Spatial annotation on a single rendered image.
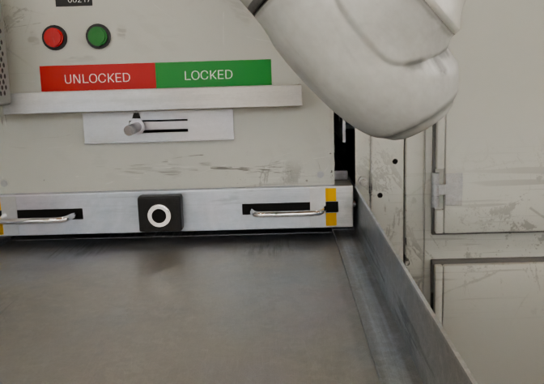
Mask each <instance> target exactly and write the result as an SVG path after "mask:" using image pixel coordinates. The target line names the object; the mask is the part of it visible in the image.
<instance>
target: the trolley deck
mask: <svg viewBox="0 0 544 384"><path fill-rule="evenodd" d="M0 384H380V381H379V378H378V375H377V372H376V368H375V365H374V362H373V359H372V355H371V352H370V349H369V346H368V342H367V339H366V336H365V334H364V331H363V326H362V323H361V321H360V318H359V313H358V310H357V308H356V304H355V300H354V297H353V295H352V291H351V287H350V285H349V282H348V278H347V276H346V272H345V268H344V266H343V263H342V259H341V255H340V253H339V250H338V246H337V242H336V240H335V237H334V233H285V234H253V235H221V236H188V237H125V238H93V239H61V240H29V241H8V242H7V243H6V244H4V245H2V246H0Z"/></svg>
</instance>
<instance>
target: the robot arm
mask: <svg viewBox="0 0 544 384"><path fill-rule="evenodd" d="M240 1H241V2H242V3H243V4H244V5H245V6H246V7H247V9H248V10H249V11H250V12H251V13H252V15H254V17H255V18H256V20H257V21H258V23H259V24H260V25H261V26H262V27H263V29H264V30H265V32H266V34H267V35H268V37H269V38H270V40H271V42H272V44H273V46H274V47H275V48H276V49H277V51H278V52H279V54H280V55H281V56H282V58H283V59H284V60H285V62H286V63H287V64H288V66H289V67H290V68H291V69H292V70H293V71H294V72H295V73H296V74H297V75H298V76H299V77H300V79H301V80H302V81H303V82H304V83H305V84H306V85H307V86H308V87H309V88H310V89H311V90H312V91H313V92H314V93H315V94H316V95H317V96H318V97H319V98H320V99H321V100H322V101H323V102H324V103H325V104H326V105H327V106H328V107H329V108H330V109H332V110H333V111H334V112H335V113H336V114H337V115H338V116H339V117H341V118H342V119H343V120H344V121H346V122H348V123H349V124H350V125H352V126H353V127H354V128H356V129H358V130H360V131H362V132H364V133H365V134H368V135H370V136H372V137H376V138H383V139H390V140H399V139H406V138H409V137H411V136H413V135H416V134H418V133H420V132H422V131H424V130H426V129H427V128H429V127H430V126H433V125H434V124H436V123H437V122H438V121H439V120H440V119H442V118H443V117H444V116H445V115H446V114H447V113H448V111H449V110H450V109H451V108H452V106H453V101H454V99H455V97H456V95H457V93H458V82H459V72H458V62H457V60H456V58H455V57H454V56H453V54H452V53H451V51H450V50H449V48H448V46H449V42H450V40H451V38H452V37H453V36H454V35H455V34H456V33H457V32H459V31H460V30H461V15H462V10H463V6H464V5H465V0H240Z"/></svg>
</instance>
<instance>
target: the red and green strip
mask: <svg viewBox="0 0 544 384"><path fill-rule="evenodd" d="M40 84H41V91H42V92H62V91H89V90H117V89H144V88H171V87H226V86H253V85H272V77H271V59H258V60H231V61H204V62H152V63H125V64H98V65H70V66H40Z"/></svg>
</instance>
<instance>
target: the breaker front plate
mask: <svg viewBox="0 0 544 384"><path fill-rule="evenodd" d="M1 2H2V17H3V26H4V34H5V42H6V58H7V66H8V75H9V83H10V92H11V93H23V92H42V91H41V84H40V66H70V65H98V64H125V63H152V62H204V61H231V60H258V59H271V77H272V85H296V84H298V83H300V84H301V85H302V106H277V107H249V108H221V109H167V110H139V111H111V112H83V113H29V114H3V107H2V106H0V194H19V193H48V192H78V191H107V190H165V189H194V188H224V187H254V186H311V185H333V170H332V111H331V109H330V108H329V107H328V106H327V105H326V104H325V103H324V102H323V101H322V100H321V99H320V98H319V97H318V96H317V95H316V94H315V93H314V92H313V91H312V90H311V89H310V88H309V87H308V86H307V85H306V84H305V83H304V82H303V81H302V80H301V79H300V77H299V76H298V75H297V74H296V73H295V72H294V71H293V70H292V69H291V68H290V67H289V66H288V64H287V63H286V62H285V60H284V59H283V58H282V56H281V55H280V54H279V52H278V51H277V49H276V48H275V47H274V46H273V44H272V42H271V40H270V38H269V37H268V35H267V34H266V32H265V30H264V29H263V27H262V26H261V25H260V24H259V23H258V21H257V20H256V18H255V17H254V15H252V13H251V12H250V11H249V10H248V9H247V7H246V6H245V5H244V4H243V3H242V2H241V1H240V0H92V6H56V2H55V0H1ZM96 23H100V24H103V25H104V26H105V27H107V28H108V30H109V31H110V33H111V41H110V43H109V44H108V46H107V47H105V48H103V49H95V48H92V47H91V46H90V45H89V44H88V43H87V40H86V32H87V30H88V28H89V27H90V26H91V25H93V24H96ZM50 25H57V26H60V27H61V28H63V29H64V30H65V31H66V35H67V42H66V45H65V47H63V48H62V49H60V50H51V49H48V48H47V47H46V46H45V45H44V43H43V41H42V33H43V31H44V30H45V29H46V28H47V27H48V26H50ZM134 113H139V116H140V118H132V117H133V115H134ZM134 119H139V120H141V121H142V120H170V119H188V131H184V132H155V133H141V134H138V135H136V134H132V135H131V136H128V135H126V134H125V133H124V128H125V127H126V126H128V125H129V124H130V121H133V120H134Z"/></svg>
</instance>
